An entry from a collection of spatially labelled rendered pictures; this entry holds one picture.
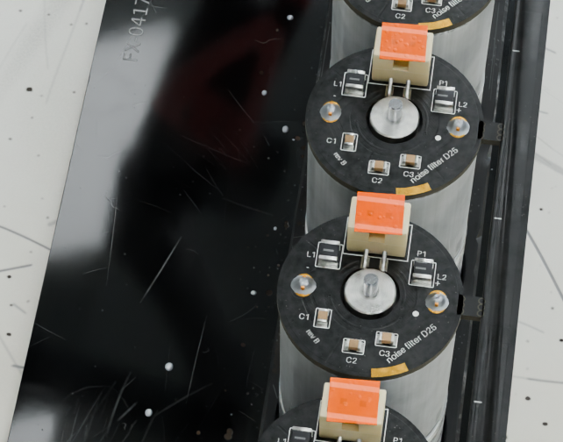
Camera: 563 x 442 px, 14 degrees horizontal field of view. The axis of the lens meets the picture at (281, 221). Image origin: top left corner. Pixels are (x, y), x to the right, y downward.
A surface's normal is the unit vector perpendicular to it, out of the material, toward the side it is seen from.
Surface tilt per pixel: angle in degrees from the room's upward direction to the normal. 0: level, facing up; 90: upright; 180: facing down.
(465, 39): 90
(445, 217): 90
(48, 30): 0
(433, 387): 90
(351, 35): 90
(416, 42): 0
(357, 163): 0
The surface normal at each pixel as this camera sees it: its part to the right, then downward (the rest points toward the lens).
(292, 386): -0.87, 0.43
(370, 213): 0.00, -0.50
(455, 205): 0.76, 0.56
